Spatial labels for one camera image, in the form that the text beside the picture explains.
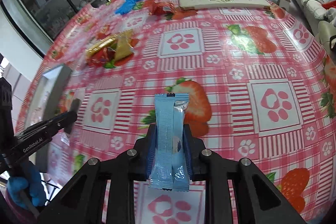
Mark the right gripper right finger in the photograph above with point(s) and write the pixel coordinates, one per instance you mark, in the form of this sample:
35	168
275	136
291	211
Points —
235	187

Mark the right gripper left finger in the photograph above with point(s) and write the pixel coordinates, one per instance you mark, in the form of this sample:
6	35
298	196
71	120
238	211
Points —
104	187

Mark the light blue snack packet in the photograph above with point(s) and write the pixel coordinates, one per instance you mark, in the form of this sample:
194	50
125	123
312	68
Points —
169	170

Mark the yellow rice cracker packet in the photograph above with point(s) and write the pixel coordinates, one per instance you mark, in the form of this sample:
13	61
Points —
100	45

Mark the blue gloved left hand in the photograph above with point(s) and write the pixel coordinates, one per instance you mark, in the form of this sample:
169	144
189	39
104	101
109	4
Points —
31	182

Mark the grey white storage box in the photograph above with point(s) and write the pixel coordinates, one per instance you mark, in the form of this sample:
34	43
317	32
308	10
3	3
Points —
42	108

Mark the strawberry pattern tablecloth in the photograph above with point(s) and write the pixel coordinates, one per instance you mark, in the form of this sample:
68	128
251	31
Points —
261	86

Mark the red snack packet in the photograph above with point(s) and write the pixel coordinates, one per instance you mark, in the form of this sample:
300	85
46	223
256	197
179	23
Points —
102	57

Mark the gold snack packet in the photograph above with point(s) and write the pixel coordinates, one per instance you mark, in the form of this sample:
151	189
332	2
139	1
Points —
124	47

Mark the red candy packet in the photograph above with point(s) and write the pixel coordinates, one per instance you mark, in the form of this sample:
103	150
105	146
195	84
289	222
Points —
160	8

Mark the blue rubber gloves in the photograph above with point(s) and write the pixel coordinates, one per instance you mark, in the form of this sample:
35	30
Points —
127	6

